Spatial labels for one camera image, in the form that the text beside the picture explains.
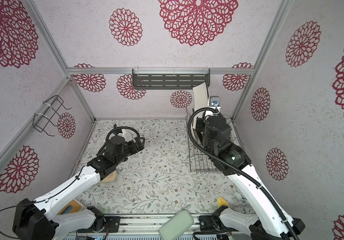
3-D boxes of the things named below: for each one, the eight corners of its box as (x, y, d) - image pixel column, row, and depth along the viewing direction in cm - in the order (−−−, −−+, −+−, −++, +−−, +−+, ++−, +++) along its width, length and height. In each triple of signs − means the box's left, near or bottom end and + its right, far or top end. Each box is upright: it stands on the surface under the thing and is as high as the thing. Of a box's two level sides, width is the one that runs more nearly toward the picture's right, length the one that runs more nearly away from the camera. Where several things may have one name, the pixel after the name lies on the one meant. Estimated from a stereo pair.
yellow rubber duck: (218, 206, 81) (219, 205, 79) (217, 198, 84) (218, 197, 82) (227, 206, 81) (228, 205, 79) (225, 198, 84) (227, 197, 82)
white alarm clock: (241, 205, 81) (244, 203, 77) (230, 196, 84) (233, 194, 80) (244, 201, 82) (247, 199, 79) (233, 192, 85) (236, 189, 82)
